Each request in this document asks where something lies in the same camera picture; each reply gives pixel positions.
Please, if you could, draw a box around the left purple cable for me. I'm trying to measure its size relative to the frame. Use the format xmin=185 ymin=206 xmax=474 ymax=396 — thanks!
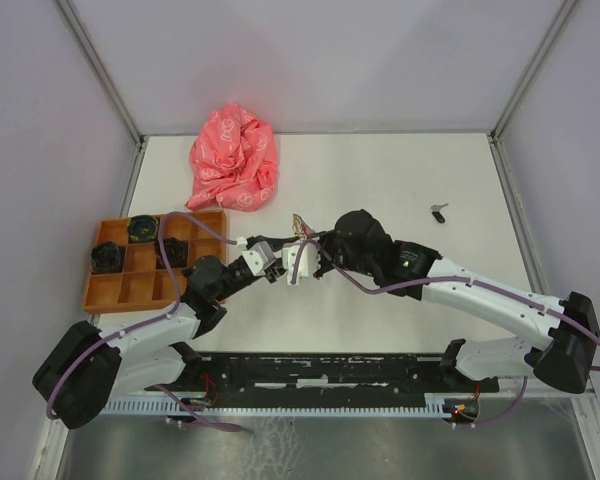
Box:
xmin=46 ymin=211 xmax=251 ymax=432

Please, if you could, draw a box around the aluminium frame post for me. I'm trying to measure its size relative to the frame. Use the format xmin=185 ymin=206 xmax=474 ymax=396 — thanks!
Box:
xmin=490 ymin=0 xmax=581 ymax=142
xmin=52 ymin=0 xmax=144 ymax=145

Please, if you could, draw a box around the black rosette middle tray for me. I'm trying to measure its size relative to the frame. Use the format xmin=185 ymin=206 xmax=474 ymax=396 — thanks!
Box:
xmin=154 ymin=237 xmax=188 ymax=269

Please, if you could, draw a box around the black rosette top tray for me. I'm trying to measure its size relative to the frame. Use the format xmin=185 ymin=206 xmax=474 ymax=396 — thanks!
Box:
xmin=126 ymin=215 xmax=160 ymax=244

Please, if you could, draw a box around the right aluminium frame post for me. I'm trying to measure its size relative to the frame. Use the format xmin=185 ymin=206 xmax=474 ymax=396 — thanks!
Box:
xmin=490 ymin=0 xmax=581 ymax=142

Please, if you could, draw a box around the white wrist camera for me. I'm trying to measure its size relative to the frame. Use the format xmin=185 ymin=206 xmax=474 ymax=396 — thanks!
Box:
xmin=281 ymin=241 xmax=321 ymax=286
xmin=236 ymin=237 xmax=277 ymax=277

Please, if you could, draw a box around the black rosette left tray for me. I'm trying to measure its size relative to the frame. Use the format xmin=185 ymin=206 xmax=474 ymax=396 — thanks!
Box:
xmin=90 ymin=241 xmax=125 ymax=274

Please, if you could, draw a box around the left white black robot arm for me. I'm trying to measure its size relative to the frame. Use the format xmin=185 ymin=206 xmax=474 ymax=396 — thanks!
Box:
xmin=32 ymin=240 xmax=319 ymax=429

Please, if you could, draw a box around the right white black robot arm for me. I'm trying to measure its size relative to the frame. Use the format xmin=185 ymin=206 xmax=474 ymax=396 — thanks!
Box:
xmin=318 ymin=210 xmax=600 ymax=394

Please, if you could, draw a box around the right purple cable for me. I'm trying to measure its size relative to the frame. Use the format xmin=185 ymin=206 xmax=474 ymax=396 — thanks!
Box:
xmin=289 ymin=238 xmax=600 ymax=430

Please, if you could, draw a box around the black rosette tray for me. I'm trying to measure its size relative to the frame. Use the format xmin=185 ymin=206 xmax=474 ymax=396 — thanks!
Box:
xmin=90 ymin=241 xmax=125 ymax=274
xmin=154 ymin=237 xmax=188 ymax=269
xmin=126 ymin=215 xmax=160 ymax=244

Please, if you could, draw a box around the key with black fob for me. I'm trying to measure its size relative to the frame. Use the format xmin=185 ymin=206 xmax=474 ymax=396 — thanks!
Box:
xmin=430 ymin=203 xmax=448 ymax=224

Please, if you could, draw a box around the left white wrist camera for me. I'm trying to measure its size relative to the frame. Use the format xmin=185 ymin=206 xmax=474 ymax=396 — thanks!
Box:
xmin=236 ymin=237 xmax=277 ymax=277

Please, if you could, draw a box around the purple cable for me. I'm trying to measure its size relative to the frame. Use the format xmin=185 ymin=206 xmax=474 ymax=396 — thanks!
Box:
xmin=289 ymin=238 xmax=600 ymax=430
xmin=46 ymin=211 xmax=251 ymax=432

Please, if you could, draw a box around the crumpled pink cloth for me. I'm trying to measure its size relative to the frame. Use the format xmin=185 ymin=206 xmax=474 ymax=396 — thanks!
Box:
xmin=186 ymin=103 xmax=279 ymax=212

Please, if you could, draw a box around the left aluminium frame post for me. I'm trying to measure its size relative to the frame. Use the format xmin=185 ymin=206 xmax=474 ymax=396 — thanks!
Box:
xmin=52 ymin=0 xmax=144 ymax=145

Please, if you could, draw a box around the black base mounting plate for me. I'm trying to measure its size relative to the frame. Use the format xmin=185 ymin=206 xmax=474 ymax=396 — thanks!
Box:
xmin=167 ymin=352 xmax=499 ymax=405

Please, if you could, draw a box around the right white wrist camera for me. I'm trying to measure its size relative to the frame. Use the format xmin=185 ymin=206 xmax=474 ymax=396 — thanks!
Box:
xmin=281 ymin=241 xmax=321 ymax=286

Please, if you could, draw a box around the keyring bunch with colourful tags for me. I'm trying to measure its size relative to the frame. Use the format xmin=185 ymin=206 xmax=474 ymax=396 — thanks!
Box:
xmin=292 ymin=213 xmax=314 ymax=239

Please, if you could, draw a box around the white slotted cable duct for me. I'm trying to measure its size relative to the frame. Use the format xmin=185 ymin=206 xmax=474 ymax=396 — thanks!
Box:
xmin=99 ymin=392 xmax=456 ymax=415

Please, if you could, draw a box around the wooden compartment tray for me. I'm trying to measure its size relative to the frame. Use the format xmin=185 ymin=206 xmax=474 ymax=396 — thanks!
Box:
xmin=83 ymin=210 xmax=227 ymax=314

